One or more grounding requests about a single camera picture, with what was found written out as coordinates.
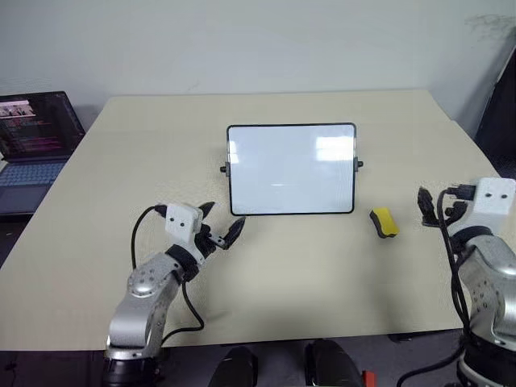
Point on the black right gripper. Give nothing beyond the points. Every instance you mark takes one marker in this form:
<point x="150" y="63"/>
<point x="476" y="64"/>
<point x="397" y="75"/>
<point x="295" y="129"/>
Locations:
<point x="456" y="210"/>

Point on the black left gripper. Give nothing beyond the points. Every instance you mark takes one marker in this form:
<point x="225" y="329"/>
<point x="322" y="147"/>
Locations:
<point x="205" y="242"/>

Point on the yellow and black whiteboard eraser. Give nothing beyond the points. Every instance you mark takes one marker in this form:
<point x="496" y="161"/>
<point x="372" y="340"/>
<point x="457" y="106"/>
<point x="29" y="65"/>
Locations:
<point x="386" y="222"/>

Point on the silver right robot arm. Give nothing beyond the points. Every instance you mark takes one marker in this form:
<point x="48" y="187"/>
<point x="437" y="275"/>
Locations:
<point x="488" y="274"/>

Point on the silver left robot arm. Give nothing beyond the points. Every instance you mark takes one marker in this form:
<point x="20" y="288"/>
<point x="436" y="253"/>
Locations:
<point x="145" y="290"/>

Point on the black-framed small whiteboard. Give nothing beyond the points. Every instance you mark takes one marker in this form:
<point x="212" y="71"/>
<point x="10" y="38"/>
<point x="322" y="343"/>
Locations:
<point x="290" y="169"/>

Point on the dark upright panel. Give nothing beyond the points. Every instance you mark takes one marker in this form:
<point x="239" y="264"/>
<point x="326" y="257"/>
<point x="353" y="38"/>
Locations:
<point x="500" y="113"/>

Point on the dark rounded shape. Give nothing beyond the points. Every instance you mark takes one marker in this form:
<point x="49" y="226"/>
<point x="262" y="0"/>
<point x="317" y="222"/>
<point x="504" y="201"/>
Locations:
<point x="235" y="369"/>
<point x="330" y="364"/>

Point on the small red object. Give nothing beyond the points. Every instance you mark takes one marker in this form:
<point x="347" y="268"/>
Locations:
<point x="369" y="379"/>

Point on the open blue laptop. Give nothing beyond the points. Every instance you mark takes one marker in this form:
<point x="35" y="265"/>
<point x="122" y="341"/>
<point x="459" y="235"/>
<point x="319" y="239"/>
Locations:
<point x="28" y="133"/>

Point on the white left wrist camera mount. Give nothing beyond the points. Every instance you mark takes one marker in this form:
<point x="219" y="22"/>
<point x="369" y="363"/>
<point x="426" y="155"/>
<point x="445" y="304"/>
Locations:
<point x="182" y="223"/>

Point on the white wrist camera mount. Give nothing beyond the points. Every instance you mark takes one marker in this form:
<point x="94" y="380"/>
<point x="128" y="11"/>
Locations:
<point x="492" y="201"/>
<point x="182" y="223"/>

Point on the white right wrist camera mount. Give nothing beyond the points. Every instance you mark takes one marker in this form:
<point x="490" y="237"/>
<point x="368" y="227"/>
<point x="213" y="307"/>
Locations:
<point x="492" y="201"/>

